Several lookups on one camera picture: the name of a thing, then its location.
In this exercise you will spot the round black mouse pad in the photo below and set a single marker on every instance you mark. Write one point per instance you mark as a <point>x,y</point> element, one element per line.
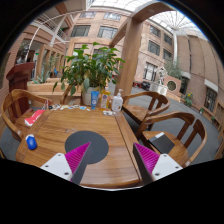
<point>98,144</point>

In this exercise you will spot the red and white package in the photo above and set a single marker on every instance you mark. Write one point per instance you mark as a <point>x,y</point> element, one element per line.
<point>31,120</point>

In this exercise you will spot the potted green plant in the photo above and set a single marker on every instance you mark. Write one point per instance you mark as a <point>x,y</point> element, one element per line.
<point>87,70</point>

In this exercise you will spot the wooden pillar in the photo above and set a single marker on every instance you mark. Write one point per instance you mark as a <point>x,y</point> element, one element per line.
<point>130,31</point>

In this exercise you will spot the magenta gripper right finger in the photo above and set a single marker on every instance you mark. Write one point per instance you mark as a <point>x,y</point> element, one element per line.
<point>153,166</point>

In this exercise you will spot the wooden table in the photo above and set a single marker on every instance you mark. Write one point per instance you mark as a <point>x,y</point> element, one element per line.
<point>59,130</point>

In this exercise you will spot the dark wooden podium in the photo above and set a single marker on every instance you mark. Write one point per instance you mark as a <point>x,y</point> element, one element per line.
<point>18,77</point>

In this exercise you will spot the blue computer mouse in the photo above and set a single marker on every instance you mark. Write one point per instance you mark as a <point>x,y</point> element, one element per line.
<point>31,142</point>

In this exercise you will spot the white statue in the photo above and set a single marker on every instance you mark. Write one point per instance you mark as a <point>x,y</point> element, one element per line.
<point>161,73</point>

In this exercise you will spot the black notebook on chair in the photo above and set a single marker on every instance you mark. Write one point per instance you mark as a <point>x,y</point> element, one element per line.
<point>162,143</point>

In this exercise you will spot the far right wooden chair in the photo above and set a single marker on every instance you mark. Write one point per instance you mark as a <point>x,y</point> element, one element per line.
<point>158,104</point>

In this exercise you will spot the left wooden chair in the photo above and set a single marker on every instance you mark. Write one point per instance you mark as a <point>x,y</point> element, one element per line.
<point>16,124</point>

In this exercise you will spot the near right wooden chair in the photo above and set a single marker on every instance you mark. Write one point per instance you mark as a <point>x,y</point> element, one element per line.
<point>183,129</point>

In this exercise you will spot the blue tube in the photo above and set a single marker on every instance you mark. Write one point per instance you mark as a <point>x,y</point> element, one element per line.
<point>94,99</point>

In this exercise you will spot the white pump bottle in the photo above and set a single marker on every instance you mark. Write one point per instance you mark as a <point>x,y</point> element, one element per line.
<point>117,102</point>

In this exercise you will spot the orange bottle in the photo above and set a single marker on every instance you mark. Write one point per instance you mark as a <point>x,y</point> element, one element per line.
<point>105,98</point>

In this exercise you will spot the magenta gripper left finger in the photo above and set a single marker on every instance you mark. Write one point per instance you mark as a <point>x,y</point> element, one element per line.
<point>70,166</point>

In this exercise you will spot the wooden chair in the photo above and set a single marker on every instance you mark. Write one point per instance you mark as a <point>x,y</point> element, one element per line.
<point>16,124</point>
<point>183,129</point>
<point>158,104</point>

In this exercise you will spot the white plant pot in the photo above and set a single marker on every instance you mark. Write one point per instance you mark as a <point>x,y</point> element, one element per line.
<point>86,95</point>

